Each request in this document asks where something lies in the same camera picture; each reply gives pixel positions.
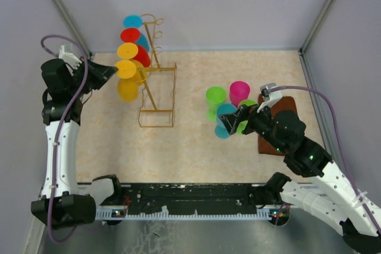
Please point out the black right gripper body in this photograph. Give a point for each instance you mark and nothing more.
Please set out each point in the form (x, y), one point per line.
(253, 122)

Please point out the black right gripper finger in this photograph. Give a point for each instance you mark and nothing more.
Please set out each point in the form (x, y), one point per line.
(230, 125)
(239, 114)

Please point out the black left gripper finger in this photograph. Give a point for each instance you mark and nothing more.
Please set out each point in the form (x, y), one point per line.
(101, 72)
(98, 82)

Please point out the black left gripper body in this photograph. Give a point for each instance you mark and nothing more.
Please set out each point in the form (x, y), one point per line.
(78, 76)

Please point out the green wine glass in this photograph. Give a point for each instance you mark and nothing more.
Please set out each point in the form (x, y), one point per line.
(242, 123)
(215, 96)

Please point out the teal wine glass front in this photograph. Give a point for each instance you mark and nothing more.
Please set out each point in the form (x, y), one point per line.
(220, 129)

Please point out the teal wine glass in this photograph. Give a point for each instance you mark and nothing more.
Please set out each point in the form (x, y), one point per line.
(135, 26)
(220, 129)

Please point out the pink wine glass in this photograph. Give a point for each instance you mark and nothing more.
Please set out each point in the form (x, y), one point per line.
(238, 91)

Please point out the green wine glass front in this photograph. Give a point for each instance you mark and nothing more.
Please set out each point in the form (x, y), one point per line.
(215, 96)

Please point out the orange wine glass front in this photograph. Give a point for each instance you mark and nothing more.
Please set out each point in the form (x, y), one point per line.
(127, 89)

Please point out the orange wine glass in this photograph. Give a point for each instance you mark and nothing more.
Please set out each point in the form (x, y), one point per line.
(127, 89)
(129, 51)

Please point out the gold wire glass rack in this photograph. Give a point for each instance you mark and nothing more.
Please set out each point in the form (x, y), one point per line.
(157, 109)

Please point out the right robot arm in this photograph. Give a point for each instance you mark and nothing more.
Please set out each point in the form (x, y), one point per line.
(344, 208)

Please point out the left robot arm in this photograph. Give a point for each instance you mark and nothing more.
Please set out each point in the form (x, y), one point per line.
(61, 203)

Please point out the red wine glass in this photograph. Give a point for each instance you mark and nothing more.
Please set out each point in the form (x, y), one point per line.
(143, 56)

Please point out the teal wine glass rear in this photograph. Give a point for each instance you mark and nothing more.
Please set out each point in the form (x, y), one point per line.
(135, 26)

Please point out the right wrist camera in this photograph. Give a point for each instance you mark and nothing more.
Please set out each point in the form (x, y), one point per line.
(270, 96)

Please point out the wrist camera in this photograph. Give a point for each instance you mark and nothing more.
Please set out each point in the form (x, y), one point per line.
(270, 96)
(69, 58)

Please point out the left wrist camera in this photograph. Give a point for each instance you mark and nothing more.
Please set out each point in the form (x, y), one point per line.
(69, 58)

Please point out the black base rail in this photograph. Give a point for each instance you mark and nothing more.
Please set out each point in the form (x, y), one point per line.
(189, 199)

